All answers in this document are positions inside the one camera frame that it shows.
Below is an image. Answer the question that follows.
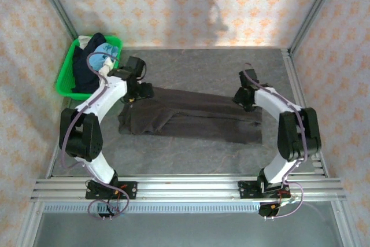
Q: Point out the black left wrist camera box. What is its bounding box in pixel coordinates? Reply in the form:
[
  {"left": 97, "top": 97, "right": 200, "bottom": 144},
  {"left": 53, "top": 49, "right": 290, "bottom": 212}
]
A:
[{"left": 125, "top": 56, "right": 147, "bottom": 79}]

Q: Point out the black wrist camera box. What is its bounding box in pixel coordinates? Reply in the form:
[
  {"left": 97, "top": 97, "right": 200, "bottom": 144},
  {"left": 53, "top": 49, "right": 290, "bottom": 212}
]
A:
[
  {"left": 125, "top": 56, "right": 147, "bottom": 79},
  {"left": 238, "top": 68, "right": 258, "bottom": 87}
]

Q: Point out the navy blue t-shirt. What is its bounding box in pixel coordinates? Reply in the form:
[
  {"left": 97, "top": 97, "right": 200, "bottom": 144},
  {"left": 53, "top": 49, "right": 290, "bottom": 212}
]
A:
[{"left": 70, "top": 32, "right": 106, "bottom": 94}]

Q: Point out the cream t-shirt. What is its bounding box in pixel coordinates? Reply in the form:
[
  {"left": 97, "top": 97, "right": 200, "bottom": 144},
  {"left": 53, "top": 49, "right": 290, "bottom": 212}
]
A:
[{"left": 77, "top": 35, "right": 93, "bottom": 50}]

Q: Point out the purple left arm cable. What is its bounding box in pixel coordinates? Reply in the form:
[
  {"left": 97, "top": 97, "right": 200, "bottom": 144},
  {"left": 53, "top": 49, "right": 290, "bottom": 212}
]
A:
[{"left": 61, "top": 51, "right": 131, "bottom": 222}]

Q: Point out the aluminium cross beam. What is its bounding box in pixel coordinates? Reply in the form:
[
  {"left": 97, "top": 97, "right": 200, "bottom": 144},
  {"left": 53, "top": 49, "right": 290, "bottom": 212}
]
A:
[{"left": 29, "top": 175, "right": 347, "bottom": 202}]

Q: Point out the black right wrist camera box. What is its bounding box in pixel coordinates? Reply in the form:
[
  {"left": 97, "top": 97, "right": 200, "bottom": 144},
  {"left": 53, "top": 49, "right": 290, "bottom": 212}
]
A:
[{"left": 238, "top": 68, "right": 258, "bottom": 87}]

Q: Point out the black cable connector block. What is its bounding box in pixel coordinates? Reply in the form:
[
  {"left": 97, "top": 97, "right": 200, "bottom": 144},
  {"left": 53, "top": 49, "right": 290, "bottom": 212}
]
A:
[{"left": 258, "top": 202, "right": 281, "bottom": 220}]

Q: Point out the dark grey t-shirt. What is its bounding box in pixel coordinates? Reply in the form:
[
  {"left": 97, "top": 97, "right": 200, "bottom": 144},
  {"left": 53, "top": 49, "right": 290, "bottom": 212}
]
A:
[{"left": 117, "top": 86, "right": 263, "bottom": 145}]

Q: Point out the green plastic basket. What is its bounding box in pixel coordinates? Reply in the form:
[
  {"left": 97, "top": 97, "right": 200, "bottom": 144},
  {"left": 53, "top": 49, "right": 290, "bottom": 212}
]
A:
[{"left": 55, "top": 35, "right": 124, "bottom": 101}]

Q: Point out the light blue t-shirt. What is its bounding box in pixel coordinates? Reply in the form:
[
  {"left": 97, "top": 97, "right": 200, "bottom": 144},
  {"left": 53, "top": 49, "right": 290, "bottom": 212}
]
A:
[{"left": 87, "top": 42, "right": 121, "bottom": 70}]

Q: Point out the slotted grey cable duct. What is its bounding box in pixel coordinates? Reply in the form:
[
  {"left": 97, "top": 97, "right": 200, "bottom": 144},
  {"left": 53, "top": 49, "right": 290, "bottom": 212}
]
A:
[{"left": 42, "top": 203, "right": 261, "bottom": 215}]

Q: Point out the grey metal panel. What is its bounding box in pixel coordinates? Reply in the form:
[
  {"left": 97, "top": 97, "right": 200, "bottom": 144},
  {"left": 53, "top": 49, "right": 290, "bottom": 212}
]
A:
[{"left": 31, "top": 212, "right": 342, "bottom": 247}]

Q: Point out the white t-shirt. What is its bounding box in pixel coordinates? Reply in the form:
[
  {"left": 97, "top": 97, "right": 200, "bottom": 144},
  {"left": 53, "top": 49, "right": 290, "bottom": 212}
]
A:
[{"left": 98, "top": 57, "right": 117, "bottom": 76}]

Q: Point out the aluminium corner post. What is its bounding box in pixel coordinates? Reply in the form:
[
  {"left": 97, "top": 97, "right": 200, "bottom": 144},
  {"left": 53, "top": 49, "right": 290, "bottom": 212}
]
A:
[
  {"left": 29, "top": 0, "right": 79, "bottom": 40},
  {"left": 288, "top": 0, "right": 345, "bottom": 54}
]

